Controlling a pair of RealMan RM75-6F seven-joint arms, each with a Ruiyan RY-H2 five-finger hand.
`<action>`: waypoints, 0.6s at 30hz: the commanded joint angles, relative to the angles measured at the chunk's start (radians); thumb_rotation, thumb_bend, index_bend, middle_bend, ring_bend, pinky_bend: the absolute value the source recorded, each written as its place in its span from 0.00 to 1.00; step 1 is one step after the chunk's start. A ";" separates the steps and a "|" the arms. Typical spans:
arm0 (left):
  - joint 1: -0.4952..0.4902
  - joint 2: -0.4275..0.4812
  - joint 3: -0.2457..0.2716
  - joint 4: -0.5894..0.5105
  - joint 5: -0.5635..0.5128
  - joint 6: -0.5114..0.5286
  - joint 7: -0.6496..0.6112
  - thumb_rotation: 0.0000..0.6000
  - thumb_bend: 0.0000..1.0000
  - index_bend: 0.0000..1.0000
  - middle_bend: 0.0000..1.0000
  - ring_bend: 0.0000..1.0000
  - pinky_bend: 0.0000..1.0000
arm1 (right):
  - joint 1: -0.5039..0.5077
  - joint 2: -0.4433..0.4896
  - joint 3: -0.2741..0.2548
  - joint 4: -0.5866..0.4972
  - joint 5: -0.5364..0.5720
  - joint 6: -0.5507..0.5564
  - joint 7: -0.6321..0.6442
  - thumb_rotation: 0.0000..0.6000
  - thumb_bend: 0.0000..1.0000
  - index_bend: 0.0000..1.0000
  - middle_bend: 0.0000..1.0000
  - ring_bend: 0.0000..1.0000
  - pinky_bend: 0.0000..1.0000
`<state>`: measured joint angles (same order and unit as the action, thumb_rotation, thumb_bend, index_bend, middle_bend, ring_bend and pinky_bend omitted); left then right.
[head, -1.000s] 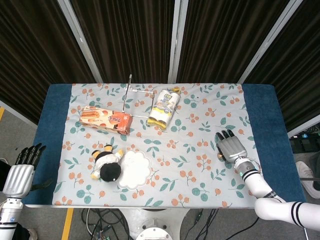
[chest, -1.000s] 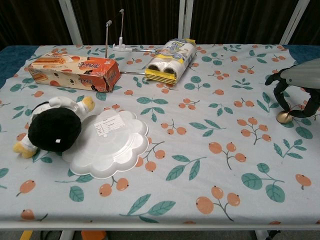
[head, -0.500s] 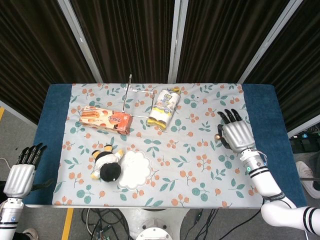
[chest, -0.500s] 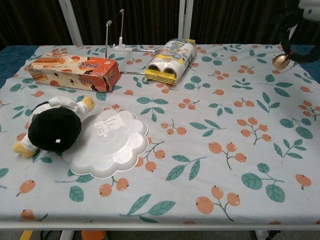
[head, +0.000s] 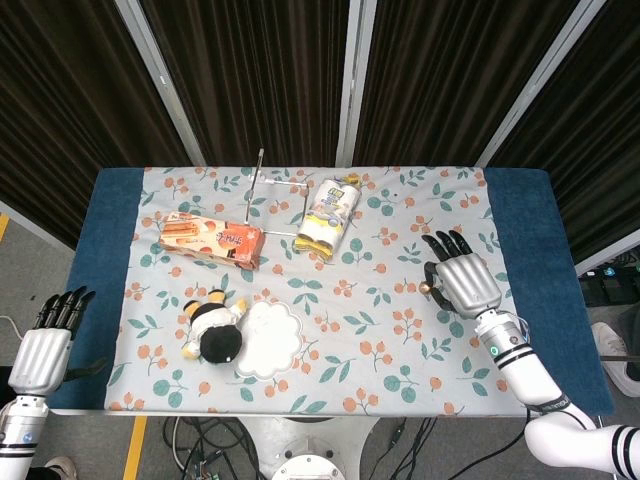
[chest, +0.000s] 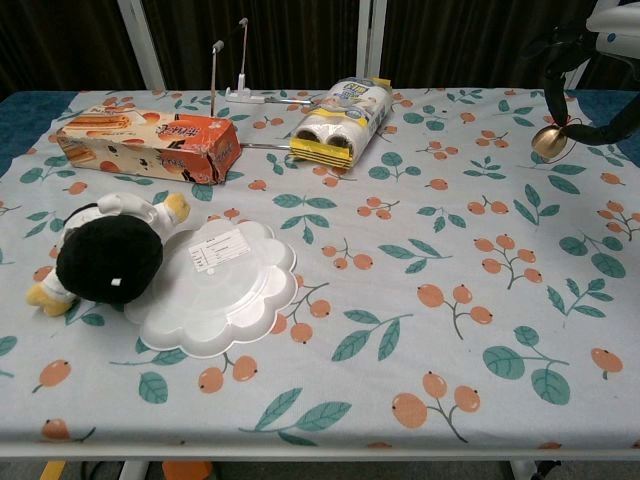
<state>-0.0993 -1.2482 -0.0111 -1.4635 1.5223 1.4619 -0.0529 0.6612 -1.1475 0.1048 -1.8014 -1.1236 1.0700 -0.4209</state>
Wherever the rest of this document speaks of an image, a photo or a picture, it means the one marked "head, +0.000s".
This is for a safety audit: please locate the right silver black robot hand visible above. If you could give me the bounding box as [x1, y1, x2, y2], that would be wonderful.
[422, 229, 503, 321]

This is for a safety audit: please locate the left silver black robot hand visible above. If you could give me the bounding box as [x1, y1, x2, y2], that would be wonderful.
[7, 285, 109, 399]

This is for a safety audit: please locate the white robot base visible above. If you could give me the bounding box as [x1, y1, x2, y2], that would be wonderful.
[239, 415, 381, 480]

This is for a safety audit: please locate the floral tablecloth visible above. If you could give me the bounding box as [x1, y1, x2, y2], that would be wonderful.
[103, 166, 544, 416]

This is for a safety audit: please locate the white black sneaker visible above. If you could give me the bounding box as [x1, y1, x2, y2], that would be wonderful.
[44, 455, 79, 480]

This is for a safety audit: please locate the yellow floor tape strip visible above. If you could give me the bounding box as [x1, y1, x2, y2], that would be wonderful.
[122, 415, 149, 480]

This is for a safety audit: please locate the blue table mat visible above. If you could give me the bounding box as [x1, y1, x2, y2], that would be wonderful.
[49, 167, 615, 417]

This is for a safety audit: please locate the black equipment with blue stickers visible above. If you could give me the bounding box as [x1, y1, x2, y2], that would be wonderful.
[577, 252, 640, 307]

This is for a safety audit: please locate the white yellow bag roll pack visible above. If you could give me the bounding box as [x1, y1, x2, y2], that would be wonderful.
[293, 173, 364, 260]

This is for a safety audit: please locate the black yellow plush bee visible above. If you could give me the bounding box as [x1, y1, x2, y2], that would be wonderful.
[180, 288, 249, 365]

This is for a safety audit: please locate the dark pleated curtain panel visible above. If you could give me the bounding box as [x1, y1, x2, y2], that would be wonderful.
[489, 0, 640, 264]
[353, 0, 582, 167]
[0, 0, 194, 251]
[139, 0, 352, 167]

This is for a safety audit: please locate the white flower-shaped plate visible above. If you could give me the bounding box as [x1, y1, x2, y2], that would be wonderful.
[232, 300, 305, 380]

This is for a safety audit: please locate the orange biscuit box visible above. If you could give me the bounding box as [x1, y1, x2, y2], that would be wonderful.
[158, 211, 266, 271]

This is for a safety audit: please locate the thin white floor cable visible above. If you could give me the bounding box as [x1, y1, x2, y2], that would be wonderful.
[0, 314, 32, 346]

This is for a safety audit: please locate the black floor cable bundle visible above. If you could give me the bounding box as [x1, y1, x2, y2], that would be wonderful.
[374, 415, 439, 480]
[162, 415, 261, 480]

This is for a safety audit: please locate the grey metal partition post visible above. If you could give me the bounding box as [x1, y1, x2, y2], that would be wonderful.
[333, 0, 377, 168]
[476, 0, 609, 167]
[113, 0, 207, 167]

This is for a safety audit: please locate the metal wire rack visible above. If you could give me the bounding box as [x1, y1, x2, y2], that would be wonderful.
[243, 147, 312, 236]

